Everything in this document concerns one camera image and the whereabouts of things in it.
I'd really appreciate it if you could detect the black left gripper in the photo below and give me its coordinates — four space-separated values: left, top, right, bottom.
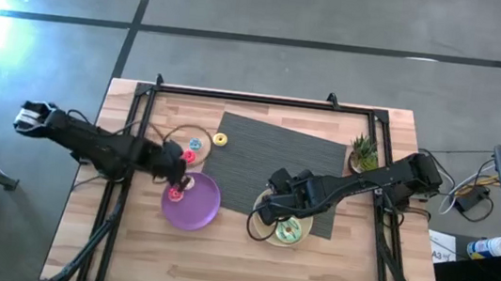
149 138 200 195

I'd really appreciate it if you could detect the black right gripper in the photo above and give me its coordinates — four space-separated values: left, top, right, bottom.
255 163 323 232

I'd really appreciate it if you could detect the small red donut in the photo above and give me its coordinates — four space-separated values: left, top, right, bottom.
166 186 185 204

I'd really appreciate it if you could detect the large green donut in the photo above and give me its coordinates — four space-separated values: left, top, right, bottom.
273 214 305 246

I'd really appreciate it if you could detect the dark grey woven placemat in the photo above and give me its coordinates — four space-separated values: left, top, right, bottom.
195 108 352 242

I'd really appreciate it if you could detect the small pink donut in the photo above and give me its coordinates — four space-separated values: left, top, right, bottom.
180 148 198 165

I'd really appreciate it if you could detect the purple plate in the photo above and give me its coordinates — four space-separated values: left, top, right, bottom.
157 167 225 236

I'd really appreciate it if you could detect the small blue donut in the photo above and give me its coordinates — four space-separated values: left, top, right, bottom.
187 136 204 153

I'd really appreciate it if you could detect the pale yellow plate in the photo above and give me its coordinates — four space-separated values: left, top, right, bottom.
248 186 318 252

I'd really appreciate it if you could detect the small yellow donut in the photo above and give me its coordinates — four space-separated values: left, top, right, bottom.
211 131 229 148

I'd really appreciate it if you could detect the small green potted plant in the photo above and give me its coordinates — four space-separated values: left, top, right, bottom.
346 133 383 176

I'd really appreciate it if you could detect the white paper sheet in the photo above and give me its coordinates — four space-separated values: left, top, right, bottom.
422 228 464 281

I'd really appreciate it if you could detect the black power adapter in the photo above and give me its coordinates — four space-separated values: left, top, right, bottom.
454 183 491 212

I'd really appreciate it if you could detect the white spray bottle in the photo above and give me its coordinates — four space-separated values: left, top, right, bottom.
465 232 501 263

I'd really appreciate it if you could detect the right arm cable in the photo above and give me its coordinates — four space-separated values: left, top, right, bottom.
244 201 283 245

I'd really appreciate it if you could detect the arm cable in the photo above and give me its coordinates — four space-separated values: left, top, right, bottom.
244 201 283 245
160 120 216 171

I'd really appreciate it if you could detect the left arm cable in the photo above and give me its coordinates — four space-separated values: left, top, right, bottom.
160 120 216 171

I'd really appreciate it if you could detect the black metal table frame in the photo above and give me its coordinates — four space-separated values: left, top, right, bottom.
52 63 466 281

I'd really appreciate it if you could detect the white floor cable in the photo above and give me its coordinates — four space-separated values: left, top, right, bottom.
437 155 498 222

